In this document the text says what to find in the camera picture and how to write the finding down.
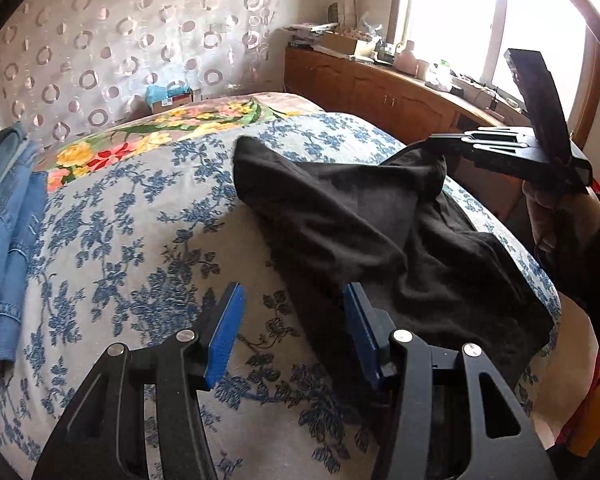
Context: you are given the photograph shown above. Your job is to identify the black pants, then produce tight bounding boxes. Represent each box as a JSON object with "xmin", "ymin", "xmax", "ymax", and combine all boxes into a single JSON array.
[{"xmin": 233, "ymin": 136, "xmax": 554, "ymax": 394}]

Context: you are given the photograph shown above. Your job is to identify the person's right hand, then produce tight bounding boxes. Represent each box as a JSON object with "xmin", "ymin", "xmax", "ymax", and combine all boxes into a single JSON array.
[{"xmin": 522, "ymin": 181, "xmax": 600, "ymax": 254}]

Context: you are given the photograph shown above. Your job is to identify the wooden side cabinet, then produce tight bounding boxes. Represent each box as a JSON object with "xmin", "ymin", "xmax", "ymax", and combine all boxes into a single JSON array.
[{"xmin": 284, "ymin": 45, "xmax": 531, "ymax": 221}]

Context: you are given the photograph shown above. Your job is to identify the pink bottle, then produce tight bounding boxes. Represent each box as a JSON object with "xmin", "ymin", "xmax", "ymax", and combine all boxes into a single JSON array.
[{"xmin": 393, "ymin": 40, "xmax": 418, "ymax": 77}]

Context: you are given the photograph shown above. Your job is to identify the blue floral white bedspread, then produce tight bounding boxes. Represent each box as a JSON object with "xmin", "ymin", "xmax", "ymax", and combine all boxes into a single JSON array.
[{"xmin": 0, "ymin": 112, "xmax": 564, "ymax": 480}]

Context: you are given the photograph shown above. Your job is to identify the cardboard box on cabinet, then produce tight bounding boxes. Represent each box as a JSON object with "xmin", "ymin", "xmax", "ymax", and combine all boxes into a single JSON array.
[{"xmin": 320, "ymin": 29, "xmax": 377, "ymax": 56}]

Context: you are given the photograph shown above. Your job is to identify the stack of papers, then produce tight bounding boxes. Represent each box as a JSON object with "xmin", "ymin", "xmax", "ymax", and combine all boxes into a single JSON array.
[{"xmin": 283, "ymin": 23, "xmax": 338, "ymax": 50}]

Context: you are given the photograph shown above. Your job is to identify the colourful floral pink blanket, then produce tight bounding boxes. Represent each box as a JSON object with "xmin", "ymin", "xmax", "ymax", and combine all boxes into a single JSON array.
[{"xmin": 35, "ymin": 92, "xmax": 323, "ymax": 192}]

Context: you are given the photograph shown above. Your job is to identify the cardboard box with blue items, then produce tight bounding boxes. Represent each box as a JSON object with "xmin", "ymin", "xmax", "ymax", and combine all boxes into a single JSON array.
[{"xmin": 145, "ymin": 82, "xmax": 197, "ymax": 114}]

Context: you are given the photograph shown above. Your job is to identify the folded blue jeans stack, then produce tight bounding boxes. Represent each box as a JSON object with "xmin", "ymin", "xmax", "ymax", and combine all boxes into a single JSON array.
[{"xmin": 0, "ymin": 122, "xmax": 47, "ymax": 363}]

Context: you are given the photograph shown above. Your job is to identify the pink circle pattern curtain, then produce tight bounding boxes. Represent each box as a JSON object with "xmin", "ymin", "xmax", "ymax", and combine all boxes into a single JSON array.
[{"xmin": 0, "ymin": 0, "xmax": 298, "ymax": 148}]

